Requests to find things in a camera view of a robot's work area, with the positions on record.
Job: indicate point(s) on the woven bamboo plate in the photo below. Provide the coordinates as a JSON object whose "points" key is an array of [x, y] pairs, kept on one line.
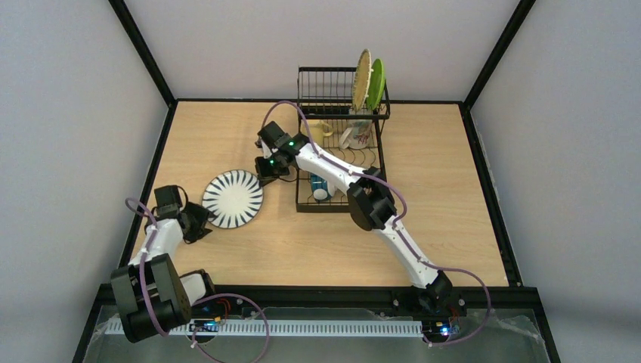
{"points": [[361, 80]]}

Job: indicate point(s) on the black wire dish rack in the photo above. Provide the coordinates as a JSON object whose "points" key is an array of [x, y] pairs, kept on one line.
{"points": [[325, 96]]}

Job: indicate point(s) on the blue striped white plate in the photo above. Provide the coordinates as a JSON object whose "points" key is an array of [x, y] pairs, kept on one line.
{"points": [[234, 198]]}

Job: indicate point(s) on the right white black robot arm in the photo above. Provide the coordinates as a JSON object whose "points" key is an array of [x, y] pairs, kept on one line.
{"points": [[370, 204]]}

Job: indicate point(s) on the white slotted cable duct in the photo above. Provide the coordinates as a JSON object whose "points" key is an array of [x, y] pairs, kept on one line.
{"points": [[300, 328]]}

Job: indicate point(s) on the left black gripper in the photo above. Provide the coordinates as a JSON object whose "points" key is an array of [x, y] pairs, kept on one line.
{"points": [[197, 221]]}

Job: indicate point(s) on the green plastic plate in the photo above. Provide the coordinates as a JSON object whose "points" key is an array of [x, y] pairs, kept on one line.
{"points": [[377, 85]]}

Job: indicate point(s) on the yellow ceramic mug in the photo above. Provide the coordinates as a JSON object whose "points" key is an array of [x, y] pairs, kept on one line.
{"points": [[318, 130]]}

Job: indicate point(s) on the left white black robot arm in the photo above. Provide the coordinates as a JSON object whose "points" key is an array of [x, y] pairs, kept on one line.
{"points": [[151, 297]]}

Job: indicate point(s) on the black rimmed white bowl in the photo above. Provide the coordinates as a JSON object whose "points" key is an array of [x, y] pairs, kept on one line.
{"points": [[321, 190]]}

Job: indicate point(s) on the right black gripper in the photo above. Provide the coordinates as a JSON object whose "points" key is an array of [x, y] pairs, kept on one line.
{"points": [[267, 166]]}

